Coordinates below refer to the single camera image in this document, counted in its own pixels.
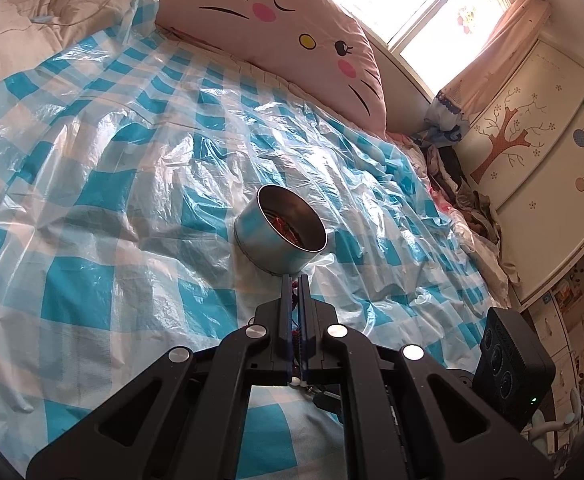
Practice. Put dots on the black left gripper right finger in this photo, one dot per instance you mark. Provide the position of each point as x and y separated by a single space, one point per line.
318 367

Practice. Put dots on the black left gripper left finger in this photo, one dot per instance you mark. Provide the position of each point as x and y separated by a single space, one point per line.
273 365

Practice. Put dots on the round silver metal tin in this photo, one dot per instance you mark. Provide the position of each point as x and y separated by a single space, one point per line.
279 231

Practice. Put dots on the pile of clothes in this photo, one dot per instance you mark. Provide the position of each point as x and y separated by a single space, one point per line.
442 167

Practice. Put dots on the blue white checkered plastic sheet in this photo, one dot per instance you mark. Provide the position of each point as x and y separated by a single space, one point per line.
123 163

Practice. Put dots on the white wardrobe with tree decal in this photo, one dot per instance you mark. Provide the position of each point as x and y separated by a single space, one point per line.
526 154

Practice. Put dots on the pink window curtain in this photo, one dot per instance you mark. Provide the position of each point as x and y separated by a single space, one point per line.
457 104

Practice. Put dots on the pink cat face pillow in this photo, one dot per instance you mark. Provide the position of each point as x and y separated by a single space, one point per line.
314 44

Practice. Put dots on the beige quilt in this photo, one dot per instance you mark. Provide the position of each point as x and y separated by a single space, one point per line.
34 30

